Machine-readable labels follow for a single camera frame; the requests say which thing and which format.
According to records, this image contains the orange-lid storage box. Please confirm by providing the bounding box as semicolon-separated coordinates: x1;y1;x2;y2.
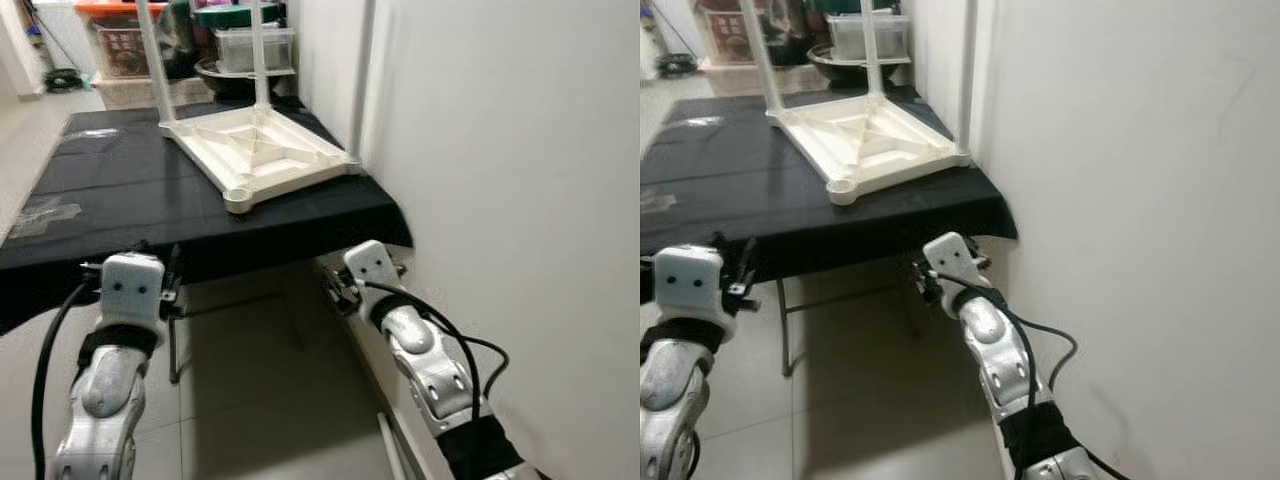
695;0;776;66
75;0;166;81

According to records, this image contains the black wok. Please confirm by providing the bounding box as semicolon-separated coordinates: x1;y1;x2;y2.
808;45;911;91
195;60;296;101

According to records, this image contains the patterned cloth covered stand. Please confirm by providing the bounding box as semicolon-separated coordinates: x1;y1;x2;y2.
705;62;831;99
95;75;216;109

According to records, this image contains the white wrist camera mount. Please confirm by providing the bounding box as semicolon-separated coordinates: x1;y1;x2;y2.
343;240;401;306
98;252;166;326
922;232;981;301
652;245;726;321

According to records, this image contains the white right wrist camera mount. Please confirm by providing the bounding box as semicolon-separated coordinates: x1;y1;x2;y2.
343;240;401;306
922;232;981;301

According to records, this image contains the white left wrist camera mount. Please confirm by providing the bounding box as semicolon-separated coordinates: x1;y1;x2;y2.
98;252;166;326
652;245;726;321

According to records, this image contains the black tablecloth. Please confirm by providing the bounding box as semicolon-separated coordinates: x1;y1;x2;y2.
0;100;414;336
640;88;1019;286

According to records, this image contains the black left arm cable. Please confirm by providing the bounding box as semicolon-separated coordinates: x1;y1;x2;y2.
30;265;101;480

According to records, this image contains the clear plastic container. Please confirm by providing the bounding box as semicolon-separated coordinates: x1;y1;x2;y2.
828;15;911;61
215;28;296;76

